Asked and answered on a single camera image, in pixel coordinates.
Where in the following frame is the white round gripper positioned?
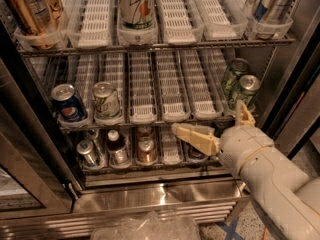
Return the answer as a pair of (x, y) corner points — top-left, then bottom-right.
(171, 100), (274, 177)

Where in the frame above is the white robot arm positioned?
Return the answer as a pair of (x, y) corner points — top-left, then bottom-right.
(171, 101), (320, 240)

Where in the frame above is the blue can bottom front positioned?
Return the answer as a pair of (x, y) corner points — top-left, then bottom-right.
(187, 145), (207, 161)

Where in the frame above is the copper can bottom front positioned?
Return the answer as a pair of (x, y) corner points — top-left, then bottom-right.
(138, 137), (156, 163)

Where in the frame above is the white green soda can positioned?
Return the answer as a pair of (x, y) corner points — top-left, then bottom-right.
(93, 81), (120, 120)

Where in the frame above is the stainless steel fridge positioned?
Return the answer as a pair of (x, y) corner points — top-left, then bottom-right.
(0, 0), (320, 240)

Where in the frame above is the silver can bottom left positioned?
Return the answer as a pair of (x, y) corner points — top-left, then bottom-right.
(76, 139), (98, 167)

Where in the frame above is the silver blue can top right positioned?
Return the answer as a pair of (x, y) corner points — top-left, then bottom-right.
(243, 0), (301, 25)

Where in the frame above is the white 7up can top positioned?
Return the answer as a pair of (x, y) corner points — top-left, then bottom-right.
(118, 0), (154, 31)

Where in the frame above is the blue pepsi can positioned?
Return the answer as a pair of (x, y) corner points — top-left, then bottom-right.
(51, 83), (87, 122)

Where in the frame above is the fridge glass door left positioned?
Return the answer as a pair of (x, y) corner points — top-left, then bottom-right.
(0, 22), (81, 219)

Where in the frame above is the gold can top shelf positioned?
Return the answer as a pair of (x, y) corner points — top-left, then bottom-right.
(4, 0), (64, 50)

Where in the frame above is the blue tape cross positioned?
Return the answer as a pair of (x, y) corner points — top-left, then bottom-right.
(218, 218), (245, 240)

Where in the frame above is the dark bottle white cap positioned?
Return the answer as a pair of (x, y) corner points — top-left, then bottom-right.
(106, 129), (128, 165)

